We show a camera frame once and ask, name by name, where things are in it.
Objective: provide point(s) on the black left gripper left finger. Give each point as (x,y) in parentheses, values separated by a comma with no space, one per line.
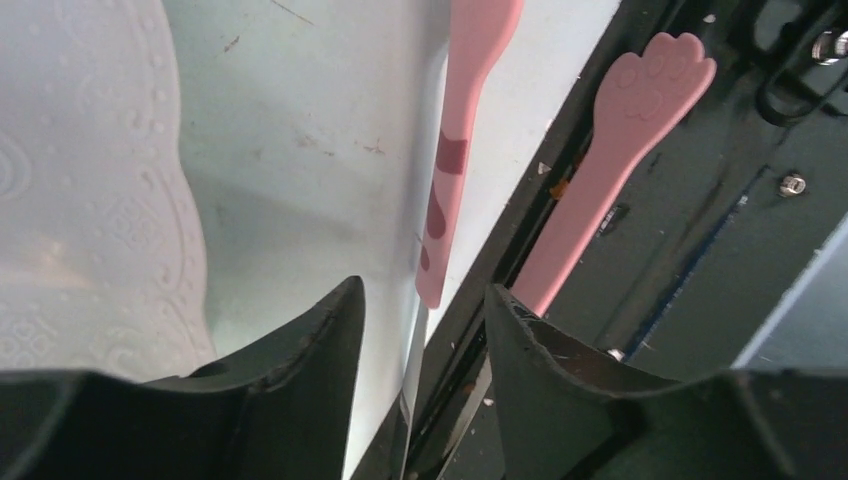
(278,408)

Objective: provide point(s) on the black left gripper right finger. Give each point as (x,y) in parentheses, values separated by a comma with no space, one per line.
(569,411)

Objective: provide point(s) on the white three-tier cake stand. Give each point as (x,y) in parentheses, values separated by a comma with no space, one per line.
(103,260)

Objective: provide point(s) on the pink-tipped metal tongs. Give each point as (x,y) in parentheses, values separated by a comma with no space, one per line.
(640,99)

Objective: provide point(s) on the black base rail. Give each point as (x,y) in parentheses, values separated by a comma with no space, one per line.
(708,232)

